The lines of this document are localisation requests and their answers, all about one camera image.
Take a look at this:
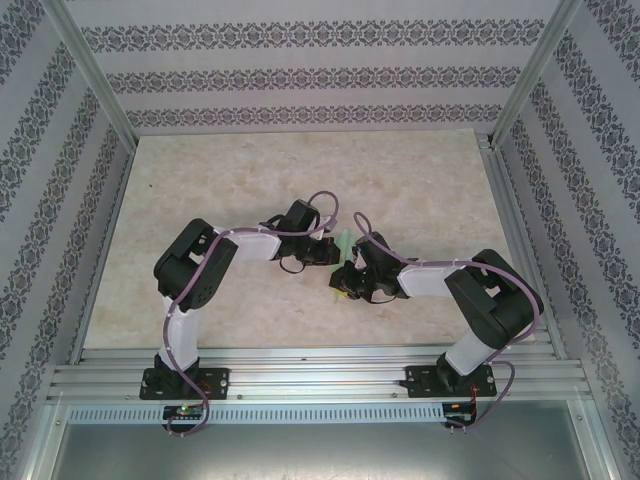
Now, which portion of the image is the green cloth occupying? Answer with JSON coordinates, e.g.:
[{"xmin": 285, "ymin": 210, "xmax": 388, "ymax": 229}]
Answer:
[{"xmin": 332, "ymin": 228, "xmax": 359, "ymax": 305}]

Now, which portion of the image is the grey metal sheet panel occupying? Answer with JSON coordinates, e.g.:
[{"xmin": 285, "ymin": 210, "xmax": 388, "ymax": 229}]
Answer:
[{"xmin": 47, "ymin": 419, "xmax": 614, "ymax": 480}]

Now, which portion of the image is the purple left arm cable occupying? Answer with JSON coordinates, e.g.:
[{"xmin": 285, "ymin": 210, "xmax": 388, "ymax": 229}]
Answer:
[{"xmin": 163, "ymin": 191, "xmax": 341, "ymax": 441}]

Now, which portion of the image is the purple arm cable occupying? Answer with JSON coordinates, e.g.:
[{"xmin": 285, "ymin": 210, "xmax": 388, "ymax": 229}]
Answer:
[
  {"xmin": 163, "ymin": 191, "xmax": 341, "ymax": 441},
  {"xmin": 353, "ymin": 212, "xmax": 546, "ymax": 437}
]

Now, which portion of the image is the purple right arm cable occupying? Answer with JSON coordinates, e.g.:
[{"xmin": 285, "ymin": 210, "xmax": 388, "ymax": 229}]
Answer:
[{"xmin": 353, "ymin": 212, "xmax": 546, "ymax": 437}]

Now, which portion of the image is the aluminium mounting rail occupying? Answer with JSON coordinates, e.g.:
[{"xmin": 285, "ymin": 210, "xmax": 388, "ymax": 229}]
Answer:
[{"xmin": 47, "ymin": 347, "xmax": 594, "ymax": 402}]

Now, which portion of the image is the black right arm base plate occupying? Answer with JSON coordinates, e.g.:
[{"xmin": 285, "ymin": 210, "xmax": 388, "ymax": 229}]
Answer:
[{"xmin": 404, "ymin": 364, "xmax": 499, "ymax": 399}]

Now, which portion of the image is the slotted grey cable duct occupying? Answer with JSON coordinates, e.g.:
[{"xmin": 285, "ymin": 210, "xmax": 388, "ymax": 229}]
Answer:
[{"xmin": 67, "ymin": 403, "xmax": 447, "ymax": 424}]

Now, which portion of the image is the aluminium side rail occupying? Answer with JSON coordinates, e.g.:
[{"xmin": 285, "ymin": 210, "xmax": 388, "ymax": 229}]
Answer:
[
  {"xmin": 68, "ymin": 142, "xmax": 139, "ymax": 365},
  {"xmin": 478, "ymin": 133, "xmax": 570, "ymax": 360}
]

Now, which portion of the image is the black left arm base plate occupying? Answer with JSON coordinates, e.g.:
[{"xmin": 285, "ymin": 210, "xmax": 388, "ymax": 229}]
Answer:
[{"xmin": 141, "ymin": 367, "xmax": 231, "ymax": 401}]

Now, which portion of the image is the aluminium frame post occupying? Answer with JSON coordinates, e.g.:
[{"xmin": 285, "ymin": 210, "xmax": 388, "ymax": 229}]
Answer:
[
  {"xmin": 42, "ymin": 0, "xmax": 140, "ymax": 147},
  {"xmin": 491, "ymin": 0, "xmax": 585, "ymax": 149}
]

